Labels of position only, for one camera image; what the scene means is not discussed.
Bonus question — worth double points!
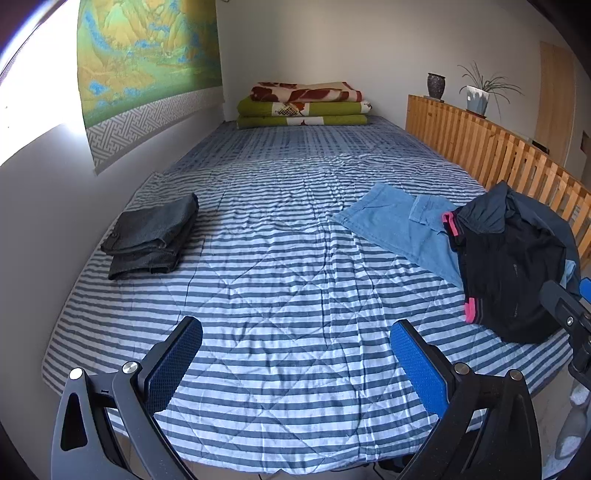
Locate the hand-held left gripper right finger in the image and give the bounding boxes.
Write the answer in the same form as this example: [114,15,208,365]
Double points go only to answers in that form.
[390,319,543,480]

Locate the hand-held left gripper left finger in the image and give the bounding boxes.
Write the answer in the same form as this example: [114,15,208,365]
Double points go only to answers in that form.
[51,315,204,480]

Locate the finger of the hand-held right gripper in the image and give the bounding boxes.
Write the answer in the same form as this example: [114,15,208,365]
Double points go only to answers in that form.
[539,278,591,341]

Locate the navy blue pants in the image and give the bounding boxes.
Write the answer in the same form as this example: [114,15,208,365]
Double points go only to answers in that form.
[455,181,578,250]

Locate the black jacket with pink trim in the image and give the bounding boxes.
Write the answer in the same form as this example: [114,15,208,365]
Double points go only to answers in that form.
[442,210,580,344]

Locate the dark grey folded pants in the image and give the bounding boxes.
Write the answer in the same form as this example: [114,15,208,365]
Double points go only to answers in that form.
[100,193,200,281]

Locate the blue white striped bedspread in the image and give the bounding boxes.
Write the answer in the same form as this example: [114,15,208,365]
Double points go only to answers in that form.
[41,115,583,464]

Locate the light blue denim garment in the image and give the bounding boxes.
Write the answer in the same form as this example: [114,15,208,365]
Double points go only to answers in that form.
[330,182,578,289]

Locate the wooden door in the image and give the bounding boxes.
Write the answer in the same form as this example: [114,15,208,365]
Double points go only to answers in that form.
[536,41,578,171]

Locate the potted plant in white pot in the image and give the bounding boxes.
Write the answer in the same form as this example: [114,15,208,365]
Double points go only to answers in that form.
[457,61,525,121]

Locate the green folded blanket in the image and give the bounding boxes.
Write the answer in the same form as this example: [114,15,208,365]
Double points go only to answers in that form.
[236,97,372,130]

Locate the red floral folded blanket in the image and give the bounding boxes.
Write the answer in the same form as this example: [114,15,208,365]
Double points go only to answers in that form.
[250,82,370,104]

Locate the wooden slatted bed rail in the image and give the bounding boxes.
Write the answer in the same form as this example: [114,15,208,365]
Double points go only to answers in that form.
[405,93,591,273]

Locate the landscape wall poster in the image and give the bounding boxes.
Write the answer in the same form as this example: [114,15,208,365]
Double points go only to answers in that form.
[76,0,225,176]

